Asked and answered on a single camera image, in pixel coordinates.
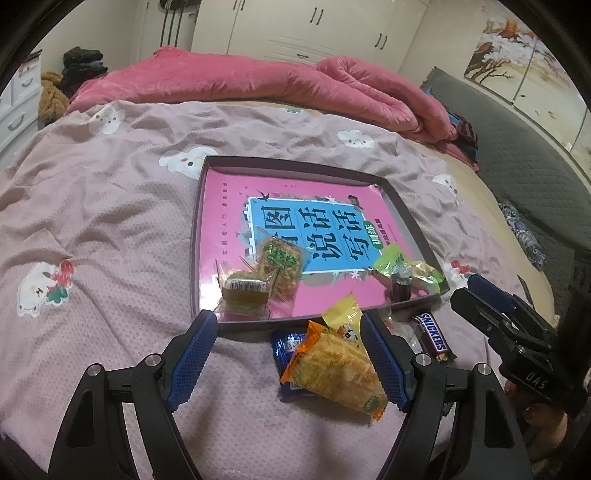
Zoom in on shallow dark box tray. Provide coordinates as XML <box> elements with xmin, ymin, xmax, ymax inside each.
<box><xmin>189</xmin><ymin>156</ymin><xmax>451</xmax><ymax>337</ymax></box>

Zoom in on yellow cartoon snack packet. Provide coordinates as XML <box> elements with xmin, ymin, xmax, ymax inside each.
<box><xmin>322</xmin><ymin>295</ymin><xmax>365</xmax><ymax>344</ymax></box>

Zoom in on brown knitted cloth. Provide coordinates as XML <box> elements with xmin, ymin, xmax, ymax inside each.
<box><xmin>38</xmin><ymin>71</ymin><xmax>70</xmax><ymax>123</ymax></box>

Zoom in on light green snack packet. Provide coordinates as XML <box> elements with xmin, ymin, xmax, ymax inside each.
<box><xmin>373</xmin><ymin>244</ymin><xmax>411</xmax><ymax>278</ymax></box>

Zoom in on pink book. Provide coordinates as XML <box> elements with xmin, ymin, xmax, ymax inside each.
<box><xmin>198</xmin><ymin>167</ymin><xmax>439</xmax><ymax>321</ymax></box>

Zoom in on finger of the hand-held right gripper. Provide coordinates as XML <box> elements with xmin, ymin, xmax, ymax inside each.
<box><xmin>468</xmin><ymin>274</ymin><xmax>532</xmax><ymax>319</ymax></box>
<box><xmin>450</xmin><ymin>288</ymin><xmax>509</xmax><ymax>342</ymax></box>

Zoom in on beige bed sheet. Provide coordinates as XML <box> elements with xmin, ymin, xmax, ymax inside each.
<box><xmin>434</xmin><ymin>148</ymin><xmax>559</xmax><ymax>333</ymax></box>

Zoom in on pink fleece blanket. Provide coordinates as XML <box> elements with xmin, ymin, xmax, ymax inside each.
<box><xmin>67</xmin><ymin>46</ymin><xmax>481</xmax><ymax>171</ymax></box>

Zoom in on small clear cake packet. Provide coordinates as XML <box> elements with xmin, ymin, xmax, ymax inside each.
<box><xmin>215</xmin><ymin>261</ymin><xmax>278</xmax><ymax>319</ymax></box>

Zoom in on person's right hand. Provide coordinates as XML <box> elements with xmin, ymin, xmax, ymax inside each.
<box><xmin>503</xmin><ymin>378</ymin><xmax>571</xmax><ymax>462</ymax></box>

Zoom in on yellow green candy packet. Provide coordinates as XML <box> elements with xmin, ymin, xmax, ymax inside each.
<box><xmin>409</xmin><ymin>261</ymin><xmax>444</xmax><ymax>291</ymax></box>

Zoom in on large orange yellow snack bag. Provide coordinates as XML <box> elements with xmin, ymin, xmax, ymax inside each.
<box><xmin>280</xmin><ymin>320</ymin><xmax>389</xmax><ymax>422</ymax></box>

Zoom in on white drawer unit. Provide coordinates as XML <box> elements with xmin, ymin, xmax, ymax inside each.
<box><xmin>0</xmin><ymin>51</ymin><xmax>42</xmax><ymax>153</ymax></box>

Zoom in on grey padded headboard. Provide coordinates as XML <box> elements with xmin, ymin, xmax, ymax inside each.
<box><xmin>420</xmin><ymin>67</ymin><xmax>591</xmax><ymax>273</ymax></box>

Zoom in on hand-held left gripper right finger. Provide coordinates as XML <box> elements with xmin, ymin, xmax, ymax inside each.
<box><xmin>360</xmin><ymin>311</ymin><xmax>522</xmax><ymax>480</ymax></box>

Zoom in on tree wall painting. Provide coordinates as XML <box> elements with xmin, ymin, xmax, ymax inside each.
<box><xmin>464</xmin><ymin>7</ymin><xmax>591</xmax><ymax>153</ymax></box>

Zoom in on blue snack packet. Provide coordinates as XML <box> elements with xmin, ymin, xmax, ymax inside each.
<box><xmin>271</xmin><ymin>330</ymin><xmax>310</xmax><ymax>402</ymax></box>

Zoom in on brown chocolate bar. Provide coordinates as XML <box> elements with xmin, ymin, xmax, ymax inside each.
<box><xmin>412</xmin><ymin>313</ymin><xmax>458</xmax><ymax>363</ymax></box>

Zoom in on blue patterned cloth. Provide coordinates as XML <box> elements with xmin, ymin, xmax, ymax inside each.
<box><xmin>499</xmin><ymin>199</ymin><xmax>546</xmax><ymax>271</ymax></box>

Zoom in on mauve printed quilt cover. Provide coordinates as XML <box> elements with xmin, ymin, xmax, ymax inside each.
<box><xmin>0</xmin><ymin>99</ymin><xmax>555</xmax><ymax>480</ymax></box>

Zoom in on dark striped cloth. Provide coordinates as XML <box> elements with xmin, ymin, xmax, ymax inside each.
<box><xmin>445</xmin><ymin>108</ymin><xmax>481</xmax><ymax>167</ymax></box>

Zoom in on white wardrobe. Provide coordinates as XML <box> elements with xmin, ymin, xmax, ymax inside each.
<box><xmin>191</xmin><ymin>0</ymin><xmax>439</xmax><ymax>77</ymax></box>

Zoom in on dark clothes pile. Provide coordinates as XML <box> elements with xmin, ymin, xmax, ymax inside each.
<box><xmin>62</xmin><ymin>46</ymin><xmax>109</xmax><ymax>93</ymax></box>

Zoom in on clear cracker packet green label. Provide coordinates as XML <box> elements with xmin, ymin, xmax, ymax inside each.
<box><xmin>252</xmin><ymin>228</ymin><xmax>310</xmax><ymax>305</ymax></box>

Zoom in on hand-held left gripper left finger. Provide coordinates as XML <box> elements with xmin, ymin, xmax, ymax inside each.
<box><xmin>46</xmin><ymin>310</ymin><xmax>219</xmax><ymax>480</ymax></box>

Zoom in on hanging dark straps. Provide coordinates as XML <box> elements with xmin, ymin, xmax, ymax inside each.
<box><xmin>159</xmin><ymin>0</ymin><xmax>190</xmax><ymax>47</ymax></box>

